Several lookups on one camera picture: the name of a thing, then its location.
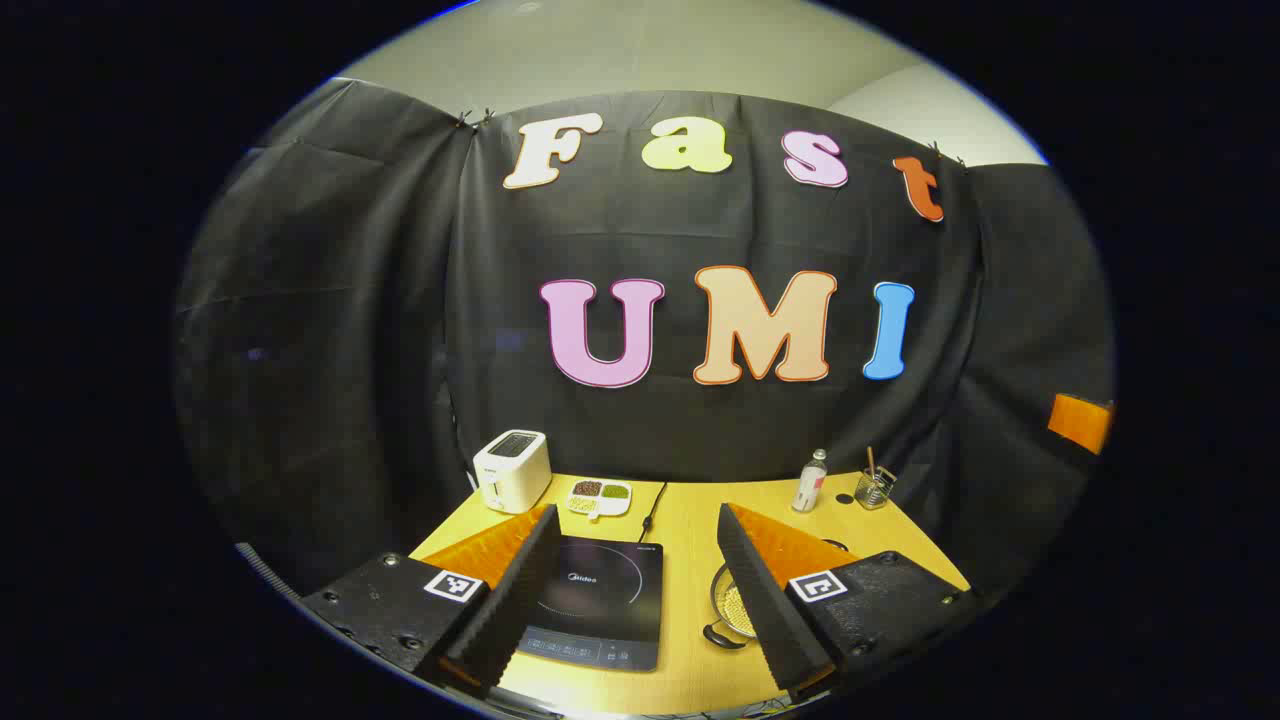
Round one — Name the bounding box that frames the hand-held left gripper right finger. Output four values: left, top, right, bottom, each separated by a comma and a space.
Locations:
716, 503, 976, 706

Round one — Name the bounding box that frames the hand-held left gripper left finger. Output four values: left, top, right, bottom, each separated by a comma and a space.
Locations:
300, 503, 563, 699

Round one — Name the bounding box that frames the steel pot with black handle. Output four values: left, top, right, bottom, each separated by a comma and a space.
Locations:
703, 540, 851, 651

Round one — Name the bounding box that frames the black induction cooktop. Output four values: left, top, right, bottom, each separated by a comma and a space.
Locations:
517, 535, 665, 673

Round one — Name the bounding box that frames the clear bottle with pink label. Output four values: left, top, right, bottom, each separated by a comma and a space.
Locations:
792, 449, 829, 514

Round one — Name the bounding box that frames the white toaster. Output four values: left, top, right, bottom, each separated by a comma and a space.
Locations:
473, 430, 552, 515

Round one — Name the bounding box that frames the white divided dish of beans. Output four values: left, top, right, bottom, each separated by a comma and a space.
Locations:
566, 479, 633, 522

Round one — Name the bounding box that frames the clear glass holder cup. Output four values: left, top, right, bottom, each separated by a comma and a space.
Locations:
855, 465, 898, 511

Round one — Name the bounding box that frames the black backdrop cloth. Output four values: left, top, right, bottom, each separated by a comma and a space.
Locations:
172, 78, 1116, 601

